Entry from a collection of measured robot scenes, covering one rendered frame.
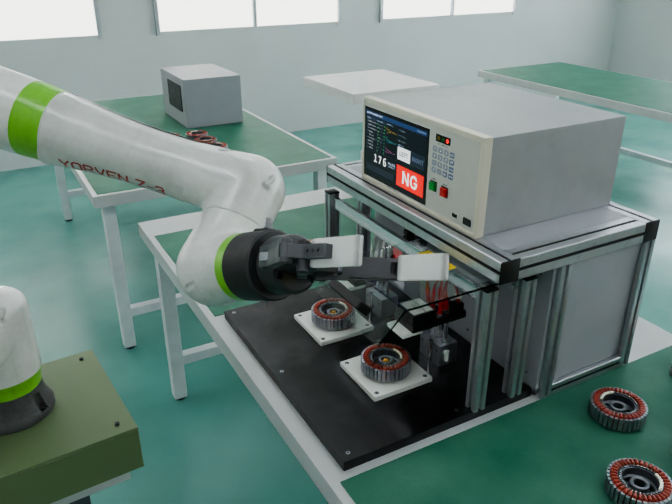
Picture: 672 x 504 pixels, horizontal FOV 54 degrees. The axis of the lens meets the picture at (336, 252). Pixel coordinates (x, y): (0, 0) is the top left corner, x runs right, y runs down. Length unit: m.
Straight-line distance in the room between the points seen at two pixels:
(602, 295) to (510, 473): 0.45
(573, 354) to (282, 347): 0.66
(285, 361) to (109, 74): 4.60
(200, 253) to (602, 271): 0.90
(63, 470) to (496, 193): 0.94
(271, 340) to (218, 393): 1.16
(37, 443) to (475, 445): 0.82
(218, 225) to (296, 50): 5.54
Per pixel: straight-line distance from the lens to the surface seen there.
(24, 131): 1.06
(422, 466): 1.31
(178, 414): 2.68
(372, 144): 1.59
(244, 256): 0.81
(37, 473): 1.29
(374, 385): 1.44
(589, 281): 1.47
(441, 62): 7.35
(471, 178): 1.30
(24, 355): 1.31
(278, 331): 1.65
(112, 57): 5.89
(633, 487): 1.34
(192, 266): 0.90
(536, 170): 1.38
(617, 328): 1.63
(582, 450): 1.42
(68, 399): 1.41
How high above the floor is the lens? 1.64
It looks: 25 degrees down
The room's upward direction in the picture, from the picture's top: straight up
